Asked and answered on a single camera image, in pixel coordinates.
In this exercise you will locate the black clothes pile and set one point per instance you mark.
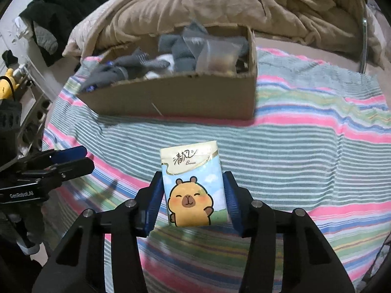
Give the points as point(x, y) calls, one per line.
point(52, 21)

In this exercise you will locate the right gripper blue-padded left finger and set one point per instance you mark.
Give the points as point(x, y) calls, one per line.
point(77, 264)

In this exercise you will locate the beige fleece blanket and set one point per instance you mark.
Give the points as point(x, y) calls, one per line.
point(333, 25)

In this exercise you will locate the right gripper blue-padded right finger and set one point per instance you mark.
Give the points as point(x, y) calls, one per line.
point(309, 262)

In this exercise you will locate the metal shelf rack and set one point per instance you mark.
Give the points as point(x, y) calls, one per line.
point(23, 118)

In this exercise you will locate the white cloth item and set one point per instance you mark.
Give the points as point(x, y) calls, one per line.
point(161, 66)

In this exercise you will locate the clear bag of snacks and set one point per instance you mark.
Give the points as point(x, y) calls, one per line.
point(218, 56)

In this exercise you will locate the grey knitted sock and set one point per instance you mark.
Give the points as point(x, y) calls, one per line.
point(186, 47)
point(129, 67)

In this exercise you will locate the white quilted duvet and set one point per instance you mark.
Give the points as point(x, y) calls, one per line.
point(79, 34)

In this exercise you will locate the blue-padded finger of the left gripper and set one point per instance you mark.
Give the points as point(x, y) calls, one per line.
point(43, 159)
point(70, 169)

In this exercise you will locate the blue tissue packet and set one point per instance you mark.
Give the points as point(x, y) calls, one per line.
point(102, 76)

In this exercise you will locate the striped colourful towel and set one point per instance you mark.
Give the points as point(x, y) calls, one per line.
point(319, 140)

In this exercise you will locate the brown bed sheet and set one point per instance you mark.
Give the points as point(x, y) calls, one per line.
point(309, 52)

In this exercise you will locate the capybara tissue pack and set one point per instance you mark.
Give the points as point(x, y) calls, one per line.
point(193, 185)

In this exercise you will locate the brown cardboard box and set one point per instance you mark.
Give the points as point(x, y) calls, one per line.
point(192, 94)

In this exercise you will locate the yellow plush toy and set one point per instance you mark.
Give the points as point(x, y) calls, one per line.
point(8, 85)

